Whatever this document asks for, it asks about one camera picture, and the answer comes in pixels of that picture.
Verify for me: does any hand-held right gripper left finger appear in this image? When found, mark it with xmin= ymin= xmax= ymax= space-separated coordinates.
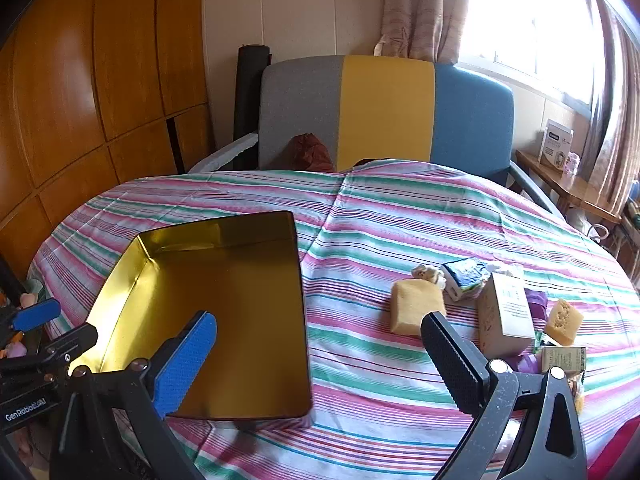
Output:
xmin=50 ymin=310 xmax=218 ymax=480

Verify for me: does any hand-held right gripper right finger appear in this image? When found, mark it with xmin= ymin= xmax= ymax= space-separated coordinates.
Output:
xmin=420 ymin=311 xmax=588 ymax=480

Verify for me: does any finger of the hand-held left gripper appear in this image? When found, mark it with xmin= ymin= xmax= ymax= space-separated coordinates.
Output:
xmin=0 ymin=322 xmax=99 ymax=378
xmin=0 ymin=298 xmax=62 ymax=346

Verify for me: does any large yellow sponge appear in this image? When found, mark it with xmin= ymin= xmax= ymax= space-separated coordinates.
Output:
xmin=390 ymin=278 xmax=447 ymax=336

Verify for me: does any gold tin box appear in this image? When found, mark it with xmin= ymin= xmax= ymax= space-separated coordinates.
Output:
xmin=67 ymin=211 xmax=315 ymax=422

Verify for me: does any blue tissue pack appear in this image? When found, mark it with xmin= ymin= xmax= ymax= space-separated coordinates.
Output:
xmin=441 ymin=257 xmax=493 ymax=303

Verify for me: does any small cream item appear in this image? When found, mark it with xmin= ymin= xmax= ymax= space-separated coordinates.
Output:
xmin=411 ymin=263 xmax=447 ymax=288

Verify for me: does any small green box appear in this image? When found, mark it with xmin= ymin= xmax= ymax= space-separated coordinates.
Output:
xmin=540 ymin=346 xmax=587 ymax=375

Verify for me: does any small yellow holed sponge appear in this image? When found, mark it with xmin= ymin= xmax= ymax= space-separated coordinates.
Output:
xmin=543 ymin=298 xmax=585 ymax=347

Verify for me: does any striped tablecloth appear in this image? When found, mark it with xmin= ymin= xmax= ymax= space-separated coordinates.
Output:
xmin=27 ymin=159 xmax=640 ymax=480

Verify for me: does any wooden side table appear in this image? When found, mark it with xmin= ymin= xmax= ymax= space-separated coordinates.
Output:
xmin=515 ymin=149 xmax=623 ymax=226

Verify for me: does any white printed box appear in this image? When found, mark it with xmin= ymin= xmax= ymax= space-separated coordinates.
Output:
xmin=539 ymin=119 xmax=574 ymax=170

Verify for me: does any dark red cloth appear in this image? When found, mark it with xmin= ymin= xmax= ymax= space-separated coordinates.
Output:
xmin=291 ymin=133 xmax=335 ymax=173

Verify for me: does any wooden wardrobe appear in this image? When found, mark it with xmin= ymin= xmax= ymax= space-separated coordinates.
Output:
xmin=0 ymin=0 xmax=216 ymax=281

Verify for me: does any grey yellow blue armchair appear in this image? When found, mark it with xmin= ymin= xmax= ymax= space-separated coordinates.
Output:
xmin=187 ymin=55 xmax=566 ymax=216

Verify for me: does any black rolled mat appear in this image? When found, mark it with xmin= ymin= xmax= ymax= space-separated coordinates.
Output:
xmin=232 ymin=45 xmax=271 ymax=171

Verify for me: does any beige patterned curtain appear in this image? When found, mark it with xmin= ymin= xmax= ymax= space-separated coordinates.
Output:
xmin=375 ymin=0 xmax=473 ymax=65
xmin=585 ymin=0 xmax=640 ymax=221

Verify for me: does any window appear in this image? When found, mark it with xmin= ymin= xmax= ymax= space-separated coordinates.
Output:
xmin=457 ymin=0 xmax=601 ymax=111

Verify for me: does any white cable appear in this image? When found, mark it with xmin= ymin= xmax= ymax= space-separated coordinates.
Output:
xmin=585 ymin=222 xmax=611 ymax=246

